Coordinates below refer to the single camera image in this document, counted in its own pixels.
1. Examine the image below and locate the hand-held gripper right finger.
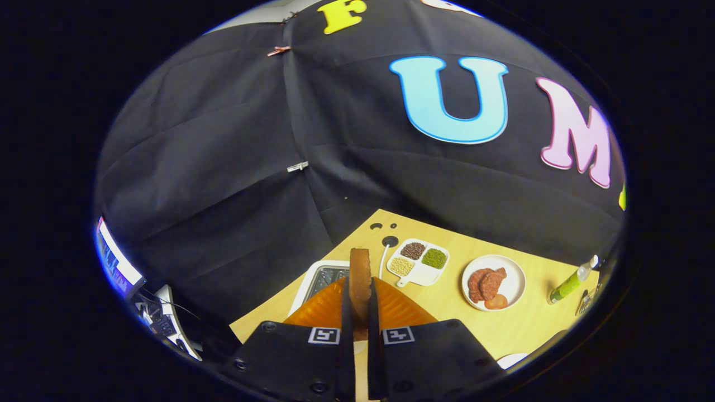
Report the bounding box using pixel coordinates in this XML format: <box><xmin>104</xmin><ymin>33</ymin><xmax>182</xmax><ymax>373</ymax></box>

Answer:
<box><xmin>367</xmin><ymin>276</ymin><xmax>506</xmax><ymax>400</ymax></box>

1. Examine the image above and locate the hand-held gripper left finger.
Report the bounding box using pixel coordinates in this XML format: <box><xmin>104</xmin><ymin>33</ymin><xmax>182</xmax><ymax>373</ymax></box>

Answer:
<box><xmin>220</xmin><ymin>276</ymin><xmax>356</xmax><ymax>402</ymax></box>

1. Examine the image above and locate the toasted bread slice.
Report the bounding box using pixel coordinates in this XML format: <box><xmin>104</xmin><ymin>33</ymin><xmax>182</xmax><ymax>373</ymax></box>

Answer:
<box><xmin>349</xmin><ymin>248</ymin><xmax>373</xmax><ymax>341</ymax></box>

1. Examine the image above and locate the white divided spice tray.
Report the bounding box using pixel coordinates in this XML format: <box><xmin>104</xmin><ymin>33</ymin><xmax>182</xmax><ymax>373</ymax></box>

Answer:
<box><xmin>387</xmin><ymin>239</ymin><xmax>450</xmax><ymax>288</ymax></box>

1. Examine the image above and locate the white toaster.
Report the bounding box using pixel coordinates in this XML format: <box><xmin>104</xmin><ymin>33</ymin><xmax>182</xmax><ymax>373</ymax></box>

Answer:
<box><xmin>288</xmin><ymin>260</ymin><xmax>351</xmax><ymax>319</ymax></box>

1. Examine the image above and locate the brown meat slice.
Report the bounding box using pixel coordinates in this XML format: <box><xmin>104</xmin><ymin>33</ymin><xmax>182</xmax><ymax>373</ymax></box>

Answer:
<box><xmin>468</xmin><ymin>267</ymin><xmax>507</xmax><ymax>303</ymax></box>

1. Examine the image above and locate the white round plate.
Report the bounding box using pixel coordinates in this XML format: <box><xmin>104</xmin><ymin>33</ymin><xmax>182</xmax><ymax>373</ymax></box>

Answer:
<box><xmin>461</xmin><ymin>255</ymin><xmax>527</xmax><ymax>312</ymax></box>

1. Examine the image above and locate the white side desk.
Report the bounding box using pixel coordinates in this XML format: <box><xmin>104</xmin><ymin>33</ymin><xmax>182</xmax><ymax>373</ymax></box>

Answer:
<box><xmin>134</xmin><ymin>285</ymin><xmax>203</xmax><ymax>362</ymax></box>

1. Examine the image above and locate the green label plastic bottle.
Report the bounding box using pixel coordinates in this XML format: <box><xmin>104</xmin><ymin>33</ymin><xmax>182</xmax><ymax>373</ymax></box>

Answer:
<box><xmin>547</xmin><ymin>255</ymin><xmax>600</xmax><ymax>305</ymax></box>

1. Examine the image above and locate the computer monitor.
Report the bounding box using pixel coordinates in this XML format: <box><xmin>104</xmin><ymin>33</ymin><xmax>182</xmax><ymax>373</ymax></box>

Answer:
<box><xmin>95</xmin><ymin>217</ymin><xmax>146</xmax><ymax>299</ymax></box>

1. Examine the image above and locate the black backdrop cloth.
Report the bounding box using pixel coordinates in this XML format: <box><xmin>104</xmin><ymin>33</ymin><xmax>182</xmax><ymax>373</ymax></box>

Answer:
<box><xmin>94</xmin><ymin>0</ymin><xmax>627</xmax><ymax>336</ymax></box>

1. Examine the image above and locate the wire utensil basket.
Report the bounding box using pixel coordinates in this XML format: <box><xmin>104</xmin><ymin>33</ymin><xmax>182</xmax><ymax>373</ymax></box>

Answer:
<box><xmin>575</xmin><ymin>282</ymin><xmax>607</xmax><ymax>316</ymax></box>

